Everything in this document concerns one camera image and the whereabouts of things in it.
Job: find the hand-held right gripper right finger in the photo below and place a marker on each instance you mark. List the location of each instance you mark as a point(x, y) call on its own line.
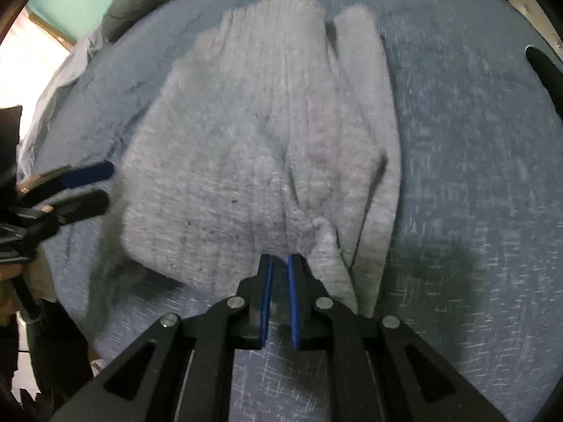
point(294, 312)

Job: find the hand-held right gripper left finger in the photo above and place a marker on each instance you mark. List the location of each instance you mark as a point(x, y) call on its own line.
point(265, 312)

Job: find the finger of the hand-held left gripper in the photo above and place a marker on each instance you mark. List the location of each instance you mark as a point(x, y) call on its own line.
point(88, 174)
point(83, 206)

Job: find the grey sweater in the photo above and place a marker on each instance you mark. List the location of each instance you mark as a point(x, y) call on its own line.
point(242, 140)

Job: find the light grey blanket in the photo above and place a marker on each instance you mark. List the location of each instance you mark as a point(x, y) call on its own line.
point(66, 79)

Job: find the pink curtain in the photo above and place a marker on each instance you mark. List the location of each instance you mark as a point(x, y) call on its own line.
point(31, 66)

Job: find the person's leg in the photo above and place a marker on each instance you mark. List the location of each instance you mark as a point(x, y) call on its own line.
point(61, 351)

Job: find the dark grey rolled duvet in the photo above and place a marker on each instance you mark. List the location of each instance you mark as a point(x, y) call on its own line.
point(145, 4)

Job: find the black folded garment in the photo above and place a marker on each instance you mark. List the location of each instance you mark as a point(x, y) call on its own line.
point(547, 79)

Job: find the cream tufted headboard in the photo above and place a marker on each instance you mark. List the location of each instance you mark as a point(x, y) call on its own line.
point(532, 9)

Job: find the wooden window frame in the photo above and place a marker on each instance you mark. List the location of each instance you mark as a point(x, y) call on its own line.
point(52, 26)

